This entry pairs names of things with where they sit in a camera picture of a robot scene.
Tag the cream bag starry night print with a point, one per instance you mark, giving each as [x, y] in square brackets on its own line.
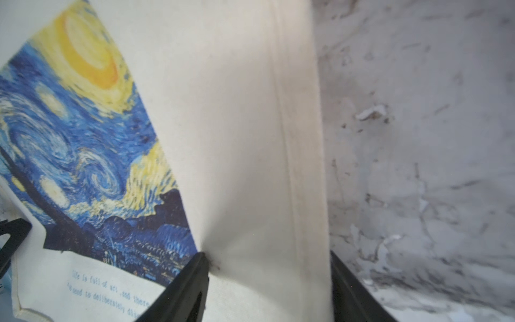
[136, 135]

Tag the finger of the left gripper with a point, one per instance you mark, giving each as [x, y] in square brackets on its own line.
[17, 231]

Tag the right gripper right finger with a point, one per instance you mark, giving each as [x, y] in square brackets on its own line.
[351, 300]

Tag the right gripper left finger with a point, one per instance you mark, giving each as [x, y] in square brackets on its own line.
[184, 300]

